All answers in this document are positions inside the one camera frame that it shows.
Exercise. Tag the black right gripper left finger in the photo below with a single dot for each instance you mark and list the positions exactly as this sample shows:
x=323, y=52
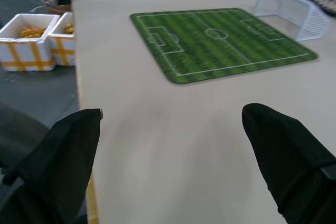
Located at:
x=52, y=161

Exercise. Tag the green soccer field mat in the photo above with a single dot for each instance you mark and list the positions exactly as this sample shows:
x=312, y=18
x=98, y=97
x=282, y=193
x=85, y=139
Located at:
x=223, y=44

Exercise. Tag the small white foam box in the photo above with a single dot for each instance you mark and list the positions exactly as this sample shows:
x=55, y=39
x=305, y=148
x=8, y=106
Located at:
x=64, y=43

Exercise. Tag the large white foam box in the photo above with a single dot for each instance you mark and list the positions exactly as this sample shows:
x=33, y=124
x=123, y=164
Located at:
x=26, y=43

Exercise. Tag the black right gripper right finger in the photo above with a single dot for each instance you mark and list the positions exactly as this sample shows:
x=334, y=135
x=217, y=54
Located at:
x=288, y=166

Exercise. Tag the brown basket with dark items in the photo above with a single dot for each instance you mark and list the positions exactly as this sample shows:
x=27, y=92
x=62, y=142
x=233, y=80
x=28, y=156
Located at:
x=59, y=2

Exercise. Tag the white miniature soccer goal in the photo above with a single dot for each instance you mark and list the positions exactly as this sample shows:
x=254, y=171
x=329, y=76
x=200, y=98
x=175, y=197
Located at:
x=288, y=14

